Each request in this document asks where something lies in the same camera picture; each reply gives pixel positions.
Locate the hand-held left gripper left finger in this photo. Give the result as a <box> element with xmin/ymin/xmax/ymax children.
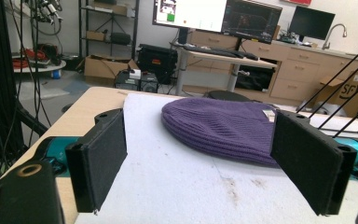
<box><xmin>64</xmin><ymin>107</ymin><xmax>129</xmax><ymax>216</ymax></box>

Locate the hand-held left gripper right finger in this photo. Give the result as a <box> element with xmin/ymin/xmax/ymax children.
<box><xmin>269</xmin><ymin>110</ymin><xmax>358</xmax><ymax>217</ymax></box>

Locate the purple knit beanie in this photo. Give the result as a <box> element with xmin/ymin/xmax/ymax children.
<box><xmin>160</xmin><ymin>96</ymin><xmax>281</xmax><ymax>167</ymax></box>

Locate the printed cardboard box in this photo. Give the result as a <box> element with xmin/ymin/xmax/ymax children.
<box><xmin>314</xmin><ymin>71</ymin><xmax>358</xmax><ymax>118</ymax></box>

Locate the black computer unit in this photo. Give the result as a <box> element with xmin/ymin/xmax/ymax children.
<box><xmin>114</xmin><ymin>68</ymin><xmax>160</xmax><ymax>94</ymax></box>

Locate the white felt mat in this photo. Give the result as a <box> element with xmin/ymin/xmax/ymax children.
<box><xmin>74</xmin><ymin>92</ymin><xmax>358</xmax><ymax>224</ymax></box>

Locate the open cardboard box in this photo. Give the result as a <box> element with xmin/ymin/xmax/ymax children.
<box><xmin>83</xmin><ymin>54</ymin><xmax>140</xmax><ymax>87</ymax></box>

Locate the wooden drawer cabinet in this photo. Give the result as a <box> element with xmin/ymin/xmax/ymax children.
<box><xmin>186</xmin><ymin>29</ymin><xmax>358</xmax><ymax>106</ymax></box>

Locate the round white table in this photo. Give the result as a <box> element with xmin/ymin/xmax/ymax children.
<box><xmin>11</xmin><ymin>59</ymin><xmax>67</xmax><ymax>75</ymax></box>

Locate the black equipment case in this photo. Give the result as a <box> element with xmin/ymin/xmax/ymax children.
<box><xmin>135</xmin><ymin>43</ymin><xmax>179</xmax><ymax>85</ymax></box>

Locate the black metal shelf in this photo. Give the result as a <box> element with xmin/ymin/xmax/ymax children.
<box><xmin>77</xmin><ymin>0</ymin><xmax>140</xmax><ymax>61</ymax></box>

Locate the wooden standing desk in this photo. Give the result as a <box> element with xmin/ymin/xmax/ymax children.
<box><xmin>169</xmin><ymin>41</ymin><xmax>278</xmax><ymax>96</ymax></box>

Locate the metal faucet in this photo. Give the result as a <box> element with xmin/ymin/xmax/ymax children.
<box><xmin>322</xmin><ymin>23</ymin><xmax>349</xmax><ymax>51</ymax></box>

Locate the small black monitor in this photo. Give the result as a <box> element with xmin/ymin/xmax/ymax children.
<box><xmin>288</xmin><ymin>5</ymin><xmax>337</xmax><ymax>41</ymax></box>

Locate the black keyboard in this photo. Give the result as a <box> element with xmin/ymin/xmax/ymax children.
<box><xmin>184</xmin><ymin>45</ymin><xmax>259</xmax><ymax>62</ymax></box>

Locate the monitor with dark screen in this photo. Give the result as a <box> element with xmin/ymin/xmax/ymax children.
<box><xmin>221</xmin><ymin>0</ymin><xmax>283</xmax><ymax>45</ymax></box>

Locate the monitor with white screen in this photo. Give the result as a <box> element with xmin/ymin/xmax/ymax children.
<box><xmin>152</xmin><ymin>0</ymin><xmax>228</xmax><ymax>34</ymax></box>

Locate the black wire rack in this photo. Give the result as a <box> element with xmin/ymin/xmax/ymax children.
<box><xmin>295</xmin><ymin>43</ymin><xmax>358</xmax><ymax>141</ymax></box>

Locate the orange cable coil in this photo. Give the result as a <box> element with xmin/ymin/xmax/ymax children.
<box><xmin>11</xmin><ymin>47</ymin><xmax>50</xmax><ymax>70</ymax></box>

